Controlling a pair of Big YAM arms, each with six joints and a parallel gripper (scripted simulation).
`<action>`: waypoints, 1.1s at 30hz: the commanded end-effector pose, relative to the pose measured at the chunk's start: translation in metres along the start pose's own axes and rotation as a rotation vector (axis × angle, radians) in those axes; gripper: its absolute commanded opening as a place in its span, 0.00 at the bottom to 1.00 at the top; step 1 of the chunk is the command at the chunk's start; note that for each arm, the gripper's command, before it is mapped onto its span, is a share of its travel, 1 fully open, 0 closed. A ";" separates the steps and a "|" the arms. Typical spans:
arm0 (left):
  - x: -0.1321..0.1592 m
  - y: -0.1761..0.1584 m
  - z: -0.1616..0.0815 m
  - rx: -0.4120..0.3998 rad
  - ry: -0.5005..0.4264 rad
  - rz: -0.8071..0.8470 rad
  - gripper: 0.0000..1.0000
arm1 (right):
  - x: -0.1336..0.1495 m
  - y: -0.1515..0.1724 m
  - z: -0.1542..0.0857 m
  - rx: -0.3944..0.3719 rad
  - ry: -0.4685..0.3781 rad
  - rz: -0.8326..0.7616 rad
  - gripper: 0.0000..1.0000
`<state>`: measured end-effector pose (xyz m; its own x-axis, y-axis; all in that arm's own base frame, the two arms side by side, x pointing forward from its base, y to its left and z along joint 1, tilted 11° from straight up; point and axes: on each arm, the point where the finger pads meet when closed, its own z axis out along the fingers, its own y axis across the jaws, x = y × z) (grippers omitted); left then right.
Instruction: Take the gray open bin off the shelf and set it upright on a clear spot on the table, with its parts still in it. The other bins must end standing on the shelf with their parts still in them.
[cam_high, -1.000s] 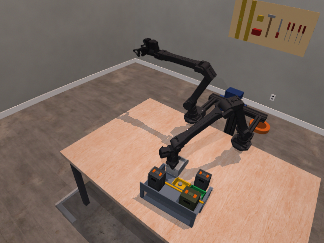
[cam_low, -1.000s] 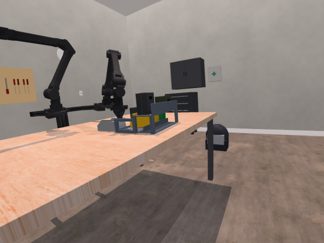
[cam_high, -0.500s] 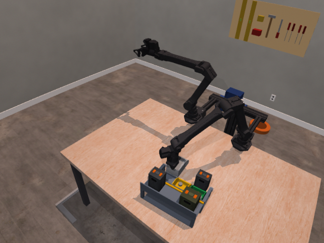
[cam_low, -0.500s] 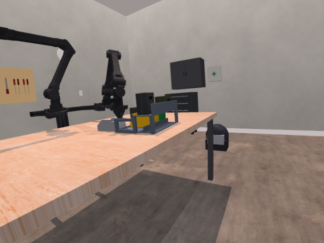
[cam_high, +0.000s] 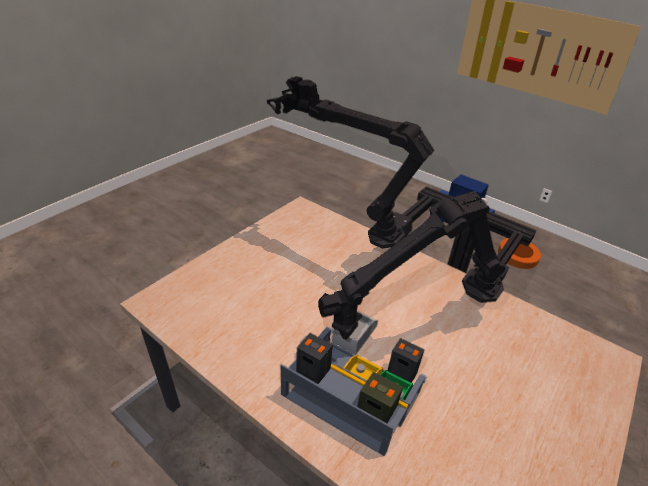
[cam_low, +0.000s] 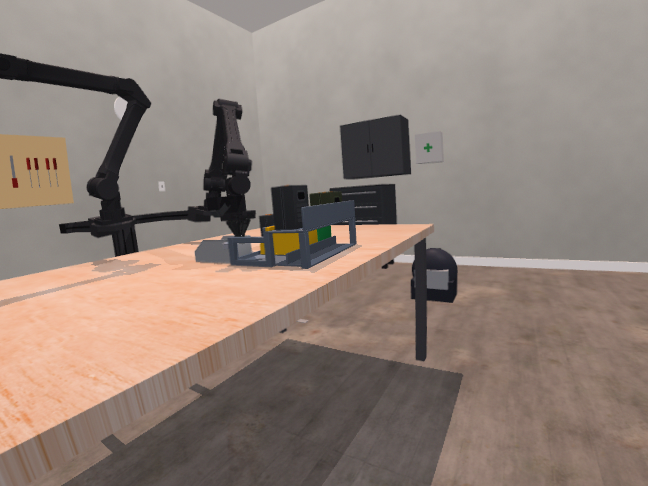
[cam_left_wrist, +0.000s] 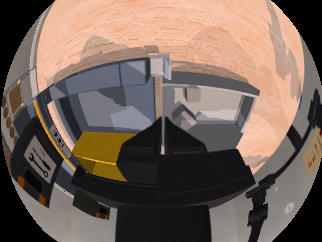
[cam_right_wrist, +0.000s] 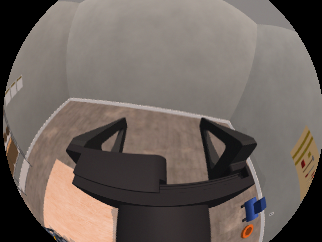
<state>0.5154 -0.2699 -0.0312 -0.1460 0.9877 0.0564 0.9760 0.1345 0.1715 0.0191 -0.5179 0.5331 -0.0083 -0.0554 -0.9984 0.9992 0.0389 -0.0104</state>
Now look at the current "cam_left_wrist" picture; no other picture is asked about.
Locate dark olive case with orange latches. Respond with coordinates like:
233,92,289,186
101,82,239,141
73,189,111,220

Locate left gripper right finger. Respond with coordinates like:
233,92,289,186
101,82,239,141
164,117,207,154

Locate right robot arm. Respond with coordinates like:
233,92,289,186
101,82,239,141
312,94,322,131

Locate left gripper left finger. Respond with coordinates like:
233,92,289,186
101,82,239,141
119,117,162,154

